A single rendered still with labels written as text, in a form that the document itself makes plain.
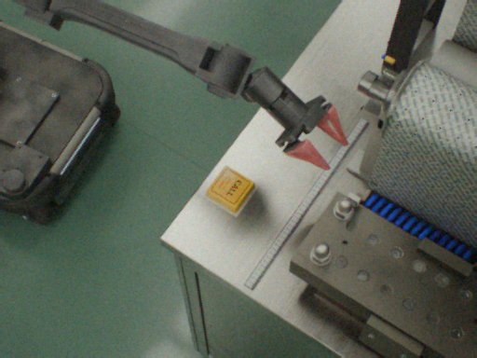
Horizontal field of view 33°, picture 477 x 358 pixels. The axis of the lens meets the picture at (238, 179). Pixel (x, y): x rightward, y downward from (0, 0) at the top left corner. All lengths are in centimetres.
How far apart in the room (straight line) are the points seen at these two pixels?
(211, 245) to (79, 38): 154
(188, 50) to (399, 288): 54
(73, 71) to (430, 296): 152
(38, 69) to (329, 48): 113
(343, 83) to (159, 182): 104
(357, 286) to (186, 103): 148
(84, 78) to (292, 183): 112
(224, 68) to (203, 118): 137
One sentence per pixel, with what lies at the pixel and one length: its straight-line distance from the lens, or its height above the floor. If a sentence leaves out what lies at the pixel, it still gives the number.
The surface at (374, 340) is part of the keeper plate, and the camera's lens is 144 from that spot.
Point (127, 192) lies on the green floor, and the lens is 260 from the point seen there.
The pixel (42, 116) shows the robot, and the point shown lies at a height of 26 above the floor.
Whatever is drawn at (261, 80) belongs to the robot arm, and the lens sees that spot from 135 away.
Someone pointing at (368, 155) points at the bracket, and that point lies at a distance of 154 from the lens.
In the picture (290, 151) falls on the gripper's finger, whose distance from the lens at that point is 138.
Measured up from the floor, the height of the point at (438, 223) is 105.
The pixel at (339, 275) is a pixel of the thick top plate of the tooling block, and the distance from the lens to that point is 139.
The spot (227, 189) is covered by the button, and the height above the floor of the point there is 92.
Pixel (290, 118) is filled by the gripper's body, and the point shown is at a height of 116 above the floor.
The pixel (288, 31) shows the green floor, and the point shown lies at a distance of 291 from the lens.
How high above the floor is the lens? 233
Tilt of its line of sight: 64 degrees down
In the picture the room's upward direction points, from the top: 1 degrees counter-clockwise
